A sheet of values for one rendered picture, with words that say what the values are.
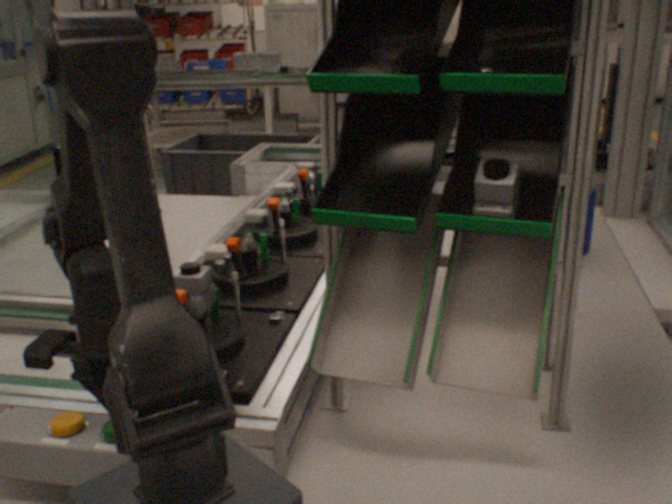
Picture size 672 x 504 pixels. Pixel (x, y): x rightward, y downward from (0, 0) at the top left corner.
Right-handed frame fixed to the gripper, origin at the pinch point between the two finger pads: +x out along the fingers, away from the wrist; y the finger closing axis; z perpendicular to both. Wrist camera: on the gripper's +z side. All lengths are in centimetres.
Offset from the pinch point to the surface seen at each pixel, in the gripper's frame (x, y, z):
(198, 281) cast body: -6.2, -3.6, 19.3
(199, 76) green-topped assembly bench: 23, 190, 503
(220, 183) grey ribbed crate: 32, 64, 206
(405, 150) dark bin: -23.9, -31.7, 26.8
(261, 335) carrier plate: 4.7, -10.5, 24.9
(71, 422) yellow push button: 4.3, 5.8, -0.9
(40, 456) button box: 7.4, 8.6, -3.9
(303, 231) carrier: 3, -7, 68
